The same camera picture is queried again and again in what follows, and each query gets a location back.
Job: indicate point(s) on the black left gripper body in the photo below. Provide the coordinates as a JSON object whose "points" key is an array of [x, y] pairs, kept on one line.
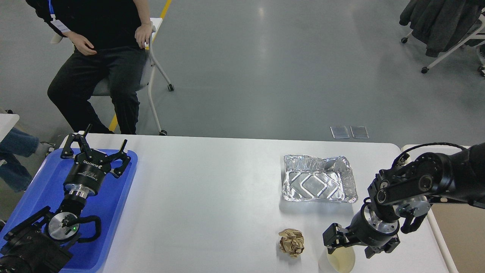
{"points": [[88, 172]]}

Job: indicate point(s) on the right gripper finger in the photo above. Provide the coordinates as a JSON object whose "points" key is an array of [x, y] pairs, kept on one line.
{"points": [[336, 236], [387, 247]]}

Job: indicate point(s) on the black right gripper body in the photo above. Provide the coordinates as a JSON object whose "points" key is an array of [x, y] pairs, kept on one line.
{"points": [[370, 230]]}

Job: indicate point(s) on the white paper cup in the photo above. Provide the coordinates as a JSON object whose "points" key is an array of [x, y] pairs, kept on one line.
{"points": [[342, 260]]}

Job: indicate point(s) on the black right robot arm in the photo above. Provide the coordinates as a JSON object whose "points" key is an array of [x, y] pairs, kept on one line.
{"points": [[400, 198]]}

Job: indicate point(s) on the blue plastic tray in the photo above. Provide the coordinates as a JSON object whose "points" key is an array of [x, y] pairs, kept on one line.
{"points": [[75, 206]]}

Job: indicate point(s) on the crumpled brown paper ball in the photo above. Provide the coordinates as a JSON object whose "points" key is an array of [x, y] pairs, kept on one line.
{"points": [[291, 242]]}

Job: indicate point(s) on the aluminium foil tray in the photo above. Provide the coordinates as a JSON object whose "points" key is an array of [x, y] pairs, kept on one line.
{"points": [[311, 178]]}

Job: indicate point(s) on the white side table corner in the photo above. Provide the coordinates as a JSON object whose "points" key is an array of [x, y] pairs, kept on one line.
{"points": [[7, 122]]}

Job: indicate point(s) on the beige plastic bin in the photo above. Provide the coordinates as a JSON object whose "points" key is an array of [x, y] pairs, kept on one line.
{"points": [[463, 229]]}

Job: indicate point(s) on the white rolling chair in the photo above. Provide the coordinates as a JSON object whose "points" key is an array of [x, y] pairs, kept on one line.
{"points": [[148, 73]]}

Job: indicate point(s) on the right floor plate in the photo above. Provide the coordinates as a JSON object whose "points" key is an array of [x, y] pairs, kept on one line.
{"points": [[359, 132]]}

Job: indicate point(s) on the floor plate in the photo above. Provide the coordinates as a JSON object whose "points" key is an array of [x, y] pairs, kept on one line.
{"points": [[359, 132], [340, 132]]}

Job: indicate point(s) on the left floor plate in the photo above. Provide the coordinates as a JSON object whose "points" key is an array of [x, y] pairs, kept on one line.
{"points": [[340, 132]]}

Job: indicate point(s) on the seated person in black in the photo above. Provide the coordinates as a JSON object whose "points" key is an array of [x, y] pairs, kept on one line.
{"points": [[109, 38]]}

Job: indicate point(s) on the chair with dark coats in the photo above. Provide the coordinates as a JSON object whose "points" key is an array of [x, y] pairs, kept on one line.
{"points": [[444, 26]]}

